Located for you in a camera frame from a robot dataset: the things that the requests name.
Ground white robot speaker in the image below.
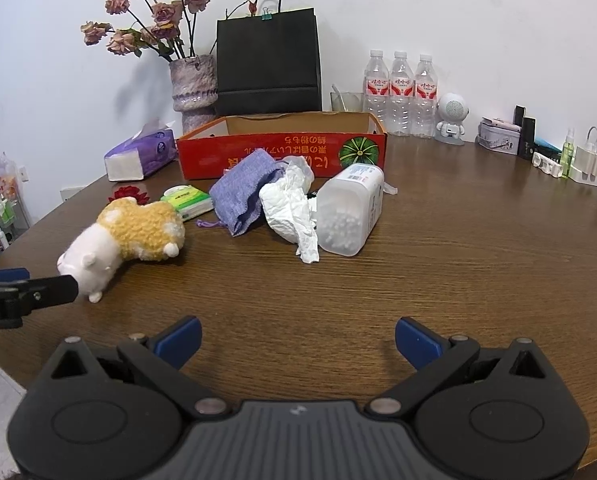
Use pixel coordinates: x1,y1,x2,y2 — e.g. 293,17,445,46
434,92,472,146

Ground mottled pink vase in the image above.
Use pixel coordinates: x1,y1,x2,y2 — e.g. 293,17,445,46
169,54,219,136

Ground white power strip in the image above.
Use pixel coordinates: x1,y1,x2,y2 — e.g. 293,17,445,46
568,167,597,191

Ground white pink small case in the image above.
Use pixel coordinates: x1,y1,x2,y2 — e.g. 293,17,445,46
481,116,522,134

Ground yellow white plush hamster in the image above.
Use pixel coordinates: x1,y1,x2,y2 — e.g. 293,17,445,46
57,197,186,304

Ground white charger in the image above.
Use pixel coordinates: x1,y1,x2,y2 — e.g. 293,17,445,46
571,144,597,181

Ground green tissue pack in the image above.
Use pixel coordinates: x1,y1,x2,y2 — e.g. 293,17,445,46
160,185,214,221

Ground teal flat box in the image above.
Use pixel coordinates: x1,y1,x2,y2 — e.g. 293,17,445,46
534,137,562,159

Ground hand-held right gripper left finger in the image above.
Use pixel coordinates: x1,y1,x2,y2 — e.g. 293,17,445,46
48,316,229,420

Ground black paper bag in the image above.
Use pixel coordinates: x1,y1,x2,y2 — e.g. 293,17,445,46
214,0,323,117

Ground purple cloth pouch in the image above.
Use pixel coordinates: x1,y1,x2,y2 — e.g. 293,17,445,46
197,148,286,237

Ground white plastic holder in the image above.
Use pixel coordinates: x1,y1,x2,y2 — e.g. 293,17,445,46
532,154,564,177

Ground red label water bottle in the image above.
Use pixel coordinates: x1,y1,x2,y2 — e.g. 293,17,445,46
363,50,390,133
388,51,415,137
412,53,439,138

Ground red cardboard box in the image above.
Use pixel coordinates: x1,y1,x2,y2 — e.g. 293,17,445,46
177,111,389,180

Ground grey glass cup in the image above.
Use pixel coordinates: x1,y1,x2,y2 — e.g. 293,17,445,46
331,91,364,112

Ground purple tissue box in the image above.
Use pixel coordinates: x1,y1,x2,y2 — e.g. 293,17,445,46
103,122,179,182

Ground printed tin box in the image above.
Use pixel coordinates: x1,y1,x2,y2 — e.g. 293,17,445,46
478,127,522,155

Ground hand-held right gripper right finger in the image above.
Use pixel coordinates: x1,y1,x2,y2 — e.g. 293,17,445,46
365,316,549,420

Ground dried rose bouquet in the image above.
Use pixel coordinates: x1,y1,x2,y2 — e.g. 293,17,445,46
81,0,212,63

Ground dried twig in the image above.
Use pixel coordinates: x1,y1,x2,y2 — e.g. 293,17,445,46
227,0,259,18

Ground tall black box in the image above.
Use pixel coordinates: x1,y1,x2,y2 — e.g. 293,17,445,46
518,117,537,161

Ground crumpled white paper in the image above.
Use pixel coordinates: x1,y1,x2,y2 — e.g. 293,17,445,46
259,165,321,264

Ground green spray bottle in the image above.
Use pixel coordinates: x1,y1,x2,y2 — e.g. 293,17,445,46
559,128,577,179

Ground clear cotton swab container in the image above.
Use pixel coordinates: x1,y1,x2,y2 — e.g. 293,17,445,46
315,164,386,257

